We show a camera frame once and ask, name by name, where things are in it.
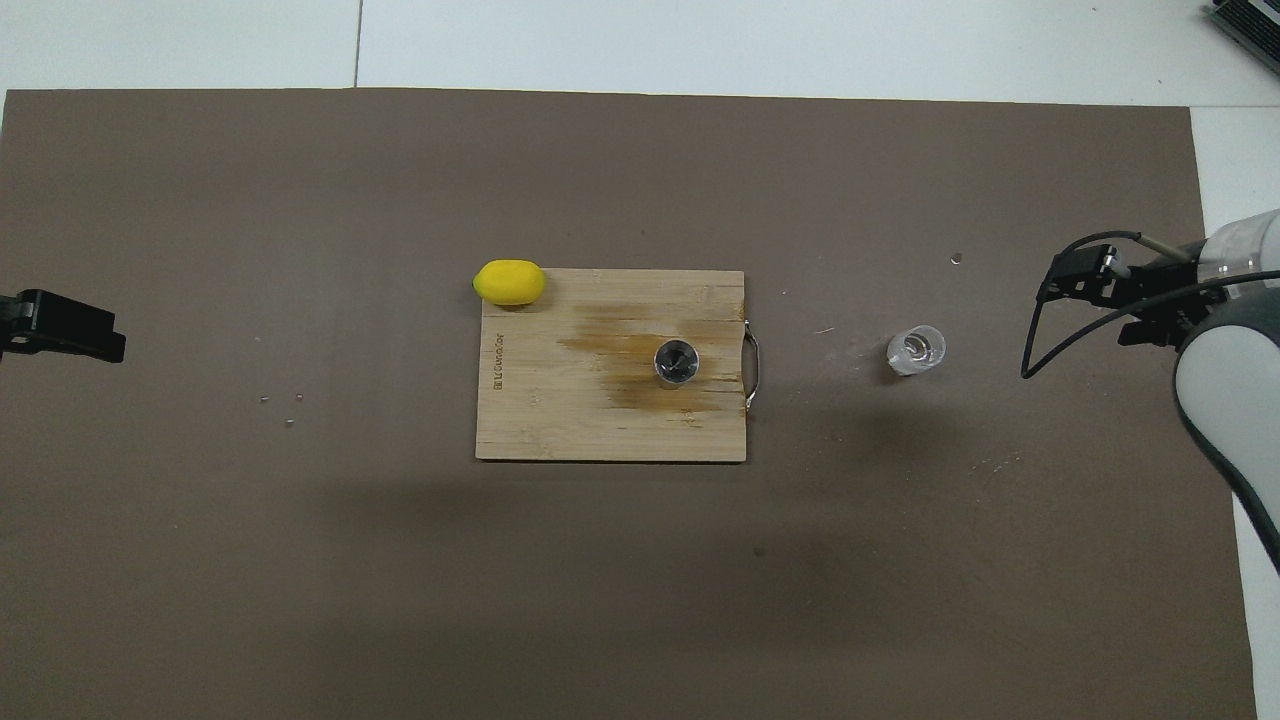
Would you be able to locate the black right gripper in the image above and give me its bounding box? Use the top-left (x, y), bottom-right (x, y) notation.
top-left (1040, 245), bottom-right (1206, 349)

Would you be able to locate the brown table mat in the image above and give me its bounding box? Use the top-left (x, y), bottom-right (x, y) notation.
top-left (0, 88), bottom-right (1259, 720)

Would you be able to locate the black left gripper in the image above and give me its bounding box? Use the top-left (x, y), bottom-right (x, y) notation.
top-left (0, 290), bottom-right (127, 363)

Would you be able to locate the steel double jigger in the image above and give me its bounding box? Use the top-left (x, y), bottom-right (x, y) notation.
top-left (653, 338), bottom-right (699, 387)

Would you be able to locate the yellow lemon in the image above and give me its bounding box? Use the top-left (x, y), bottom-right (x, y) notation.
top-left (472, 259), bottom-right (547, 306)

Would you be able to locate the grey ribbed device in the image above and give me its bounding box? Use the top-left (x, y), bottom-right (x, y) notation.
top-left (1205, 0), bottom-right (1280, 76)

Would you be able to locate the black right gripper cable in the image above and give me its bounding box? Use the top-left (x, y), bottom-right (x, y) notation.
top-left (1020, 232), bottom-right (1280, 381)

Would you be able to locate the wooden cutting board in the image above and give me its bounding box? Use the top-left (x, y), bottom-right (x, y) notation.
top-left (475, 268), bottom-right (761, 463)

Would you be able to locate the clear plastic cup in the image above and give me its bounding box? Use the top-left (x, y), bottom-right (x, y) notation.
top-left (886, 324), bottom-right (947, 378)

